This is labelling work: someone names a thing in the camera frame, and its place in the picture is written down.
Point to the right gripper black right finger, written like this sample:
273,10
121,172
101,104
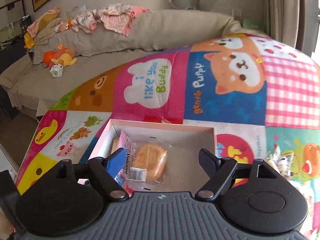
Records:
220,172

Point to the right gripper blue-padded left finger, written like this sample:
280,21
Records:
103,172

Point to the biscuit sticks tray with dip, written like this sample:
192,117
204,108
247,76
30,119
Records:
115,145

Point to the pink cardboard box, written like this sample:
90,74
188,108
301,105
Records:
183,171

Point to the sausage bread bun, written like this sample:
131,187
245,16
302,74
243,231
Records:
145,160

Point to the round yellow bun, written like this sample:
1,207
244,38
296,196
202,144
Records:
281,161

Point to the colourful cartoon play mat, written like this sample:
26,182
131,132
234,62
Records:
260,95

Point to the orange yellow plush toy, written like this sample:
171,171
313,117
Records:
58,60

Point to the beige sofa cover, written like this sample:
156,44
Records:
29,87

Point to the pink baby clothes pile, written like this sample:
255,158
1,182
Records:
115,17

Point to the pink yellow folded blanket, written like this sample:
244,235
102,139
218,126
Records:
43,21

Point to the beige curtain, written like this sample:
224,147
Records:
282,20

